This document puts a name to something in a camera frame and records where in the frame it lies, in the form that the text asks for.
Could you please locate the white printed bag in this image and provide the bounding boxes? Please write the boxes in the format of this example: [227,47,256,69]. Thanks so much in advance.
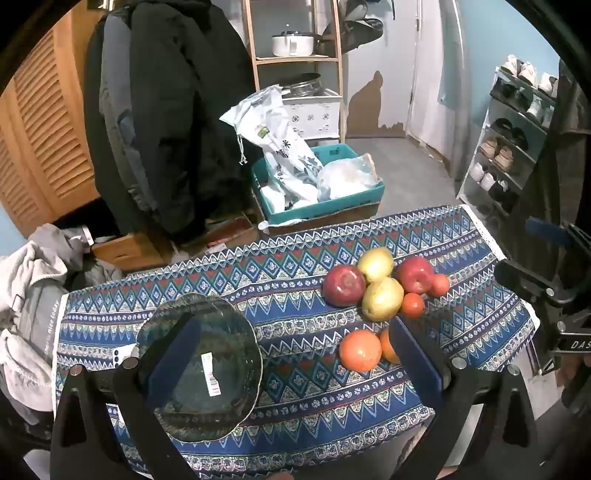
[219,85,324,210]

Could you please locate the grey printed fabric bag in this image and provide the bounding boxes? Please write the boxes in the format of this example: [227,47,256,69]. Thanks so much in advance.
[21,277,70,365]

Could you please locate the wooden shelf unit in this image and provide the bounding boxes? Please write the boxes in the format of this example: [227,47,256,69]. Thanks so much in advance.
[242,0,345,144]

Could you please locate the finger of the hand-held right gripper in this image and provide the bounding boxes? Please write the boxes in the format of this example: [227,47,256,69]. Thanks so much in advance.
[494,260,591,308]
[525,216,591,278]

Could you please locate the white door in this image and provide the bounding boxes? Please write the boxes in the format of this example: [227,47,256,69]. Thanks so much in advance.
[406,0,469,174]

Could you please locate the dark red apple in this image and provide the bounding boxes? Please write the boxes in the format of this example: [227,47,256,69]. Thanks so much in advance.
[322,264,367,308]

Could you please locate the light grey garment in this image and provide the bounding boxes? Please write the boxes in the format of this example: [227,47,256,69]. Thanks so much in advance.
[0,224,88,416]

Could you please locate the wooden drawer box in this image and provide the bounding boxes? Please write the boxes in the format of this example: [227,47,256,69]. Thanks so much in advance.
[90,231,176,273]

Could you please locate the white rice cooker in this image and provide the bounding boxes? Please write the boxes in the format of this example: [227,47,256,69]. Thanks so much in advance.
[271,31,317,57]

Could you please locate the white plastic basket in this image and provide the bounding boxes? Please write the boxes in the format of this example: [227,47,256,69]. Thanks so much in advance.
[281,90,342,139]

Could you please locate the wooden louvred door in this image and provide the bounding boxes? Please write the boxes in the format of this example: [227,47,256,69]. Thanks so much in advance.
[0,9,109,236]

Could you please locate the black hanging jacket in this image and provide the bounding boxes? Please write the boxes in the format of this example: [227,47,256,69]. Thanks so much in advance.
[83,0,257,236]

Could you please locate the yellow pear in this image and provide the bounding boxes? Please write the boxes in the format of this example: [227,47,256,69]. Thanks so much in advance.
[361,276,405,322]
[357,247,395,283]

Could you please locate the round metal pan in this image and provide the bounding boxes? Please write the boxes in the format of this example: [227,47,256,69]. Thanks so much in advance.
[281,72,321,99]

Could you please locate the dark hanging bag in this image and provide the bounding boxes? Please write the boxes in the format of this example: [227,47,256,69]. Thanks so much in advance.
[321,0,386,54]

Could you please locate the clear plastic bag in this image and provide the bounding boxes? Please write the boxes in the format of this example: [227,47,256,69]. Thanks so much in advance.
[316,153,383,201]

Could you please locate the blue patterned tablecloth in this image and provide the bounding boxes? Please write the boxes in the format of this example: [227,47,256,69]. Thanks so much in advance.
[50,203,541,480]

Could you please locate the bright red apple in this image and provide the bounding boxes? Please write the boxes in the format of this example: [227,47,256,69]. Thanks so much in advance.
[394,256,435,295]

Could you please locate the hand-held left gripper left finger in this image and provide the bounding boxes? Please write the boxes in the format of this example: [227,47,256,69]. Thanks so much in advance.
[50,318,204,480]

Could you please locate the clear glass bowl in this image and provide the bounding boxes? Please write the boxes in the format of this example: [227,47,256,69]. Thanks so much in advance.
[135,293,264,444]

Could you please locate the large orange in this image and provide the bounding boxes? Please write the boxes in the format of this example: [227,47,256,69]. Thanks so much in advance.
[339,330,383,373]
[379,329,402,365]

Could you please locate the grey-blue hanging garment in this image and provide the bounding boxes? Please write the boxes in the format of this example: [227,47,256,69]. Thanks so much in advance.
[98,18,155,199]

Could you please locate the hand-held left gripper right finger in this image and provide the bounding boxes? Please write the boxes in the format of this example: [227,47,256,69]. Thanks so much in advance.
[389,316,539,480]

